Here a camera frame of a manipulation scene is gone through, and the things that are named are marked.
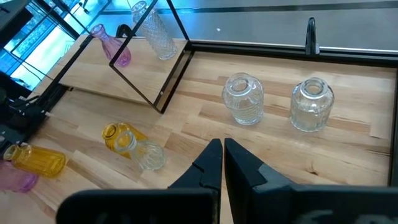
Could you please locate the clear faceted vase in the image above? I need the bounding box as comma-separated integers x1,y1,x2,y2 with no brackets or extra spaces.
113,129,168,171

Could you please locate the large amber ribbed vase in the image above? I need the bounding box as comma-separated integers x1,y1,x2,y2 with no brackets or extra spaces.
2,143,68,179

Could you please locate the clear textured jar vase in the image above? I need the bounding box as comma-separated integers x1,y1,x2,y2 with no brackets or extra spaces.
221,72,265,126

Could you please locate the tall clear textured vase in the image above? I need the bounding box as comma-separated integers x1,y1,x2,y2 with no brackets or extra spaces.
130,0,178,61

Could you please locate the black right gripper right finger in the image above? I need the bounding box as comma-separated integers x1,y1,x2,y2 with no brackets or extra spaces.
223,138,398,224

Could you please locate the pink fluted vase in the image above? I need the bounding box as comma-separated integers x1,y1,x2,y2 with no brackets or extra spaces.
90,24,132,67

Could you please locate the wooden shelf black frame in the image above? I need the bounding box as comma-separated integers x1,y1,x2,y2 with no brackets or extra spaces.
32,0,195,114

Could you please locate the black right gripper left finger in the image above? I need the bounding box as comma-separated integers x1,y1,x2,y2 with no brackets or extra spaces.
55,138,224,224

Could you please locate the clear ribbed jar vase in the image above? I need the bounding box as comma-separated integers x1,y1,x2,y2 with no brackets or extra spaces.
289,77,335,133

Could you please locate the pink ringed bottle vase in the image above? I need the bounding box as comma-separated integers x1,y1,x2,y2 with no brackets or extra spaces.
0,160,40,194

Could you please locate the small amber ribbed vase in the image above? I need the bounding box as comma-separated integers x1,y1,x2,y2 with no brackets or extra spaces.
101,122,149,159

